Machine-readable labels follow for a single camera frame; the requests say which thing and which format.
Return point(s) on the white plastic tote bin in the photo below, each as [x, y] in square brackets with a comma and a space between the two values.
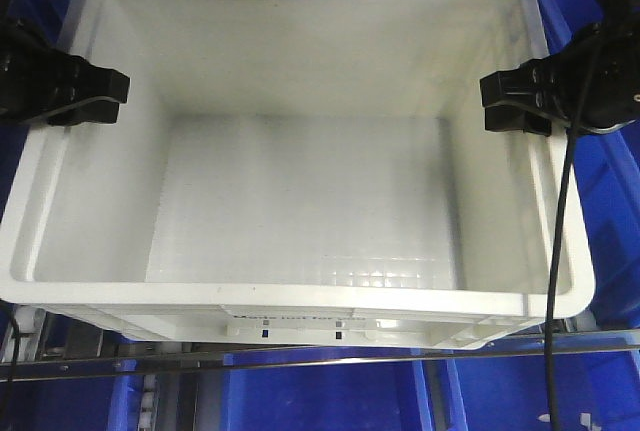
[291, 171]

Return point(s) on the blue bin left destination shelf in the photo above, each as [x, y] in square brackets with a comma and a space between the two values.
[46, 16]

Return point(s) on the blue bin lower destination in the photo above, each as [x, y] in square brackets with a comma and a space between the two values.
[373, 396]

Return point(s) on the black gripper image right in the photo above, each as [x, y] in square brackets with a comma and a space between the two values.
[596, 76]

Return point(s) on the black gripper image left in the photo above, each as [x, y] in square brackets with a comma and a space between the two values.
[40, 83]

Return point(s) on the destination shelf front rail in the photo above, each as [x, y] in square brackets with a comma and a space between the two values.
[155, 358]

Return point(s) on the blue bin right destination shelf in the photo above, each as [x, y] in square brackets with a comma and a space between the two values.
[607, 172]

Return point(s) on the blue bin destination shelf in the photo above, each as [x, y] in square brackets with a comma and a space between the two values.
[46, 16]
[607, 172]

